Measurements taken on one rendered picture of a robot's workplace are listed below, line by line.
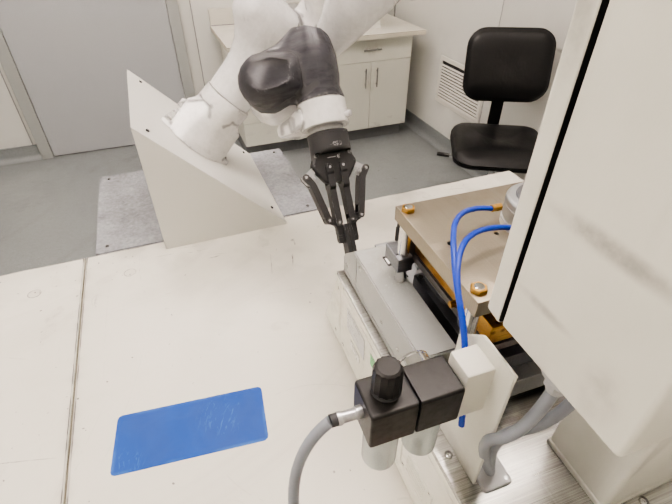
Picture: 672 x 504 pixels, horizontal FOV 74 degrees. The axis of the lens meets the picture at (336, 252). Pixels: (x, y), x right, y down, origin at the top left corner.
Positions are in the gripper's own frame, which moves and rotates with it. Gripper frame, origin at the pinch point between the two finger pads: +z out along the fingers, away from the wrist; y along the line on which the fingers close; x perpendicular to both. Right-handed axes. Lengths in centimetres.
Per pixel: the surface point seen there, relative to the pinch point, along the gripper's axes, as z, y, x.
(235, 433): 25.0, -26.6, -7.5
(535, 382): 19.2, 8.7, -34.2
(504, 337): 11.5, 3.1, -37.9
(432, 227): -1.3, 0.1, -32.4
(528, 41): -68, 134, 97
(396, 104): -79, 125, 222
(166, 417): 21.2, -36.6, -2.3
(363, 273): 3.8, -4.7, -19.0
